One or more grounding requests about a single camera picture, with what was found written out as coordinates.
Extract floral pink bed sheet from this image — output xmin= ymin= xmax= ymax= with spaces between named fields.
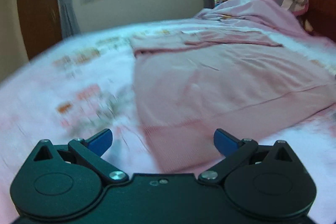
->
xmin=1 ymin=19 xmax=335 ymax=223

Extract pink blanket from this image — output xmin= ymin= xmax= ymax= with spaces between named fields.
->
xmin=194 ymin=0 xmax=335 ymax=48

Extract brown wooden door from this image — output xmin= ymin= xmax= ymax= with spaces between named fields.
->
xmin=17 ymin=0 xmax=62 ymax=59

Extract pink long sleeve sweater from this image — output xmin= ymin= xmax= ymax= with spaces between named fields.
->
xmin=130 ymin=28 xmax=335 ymax=172

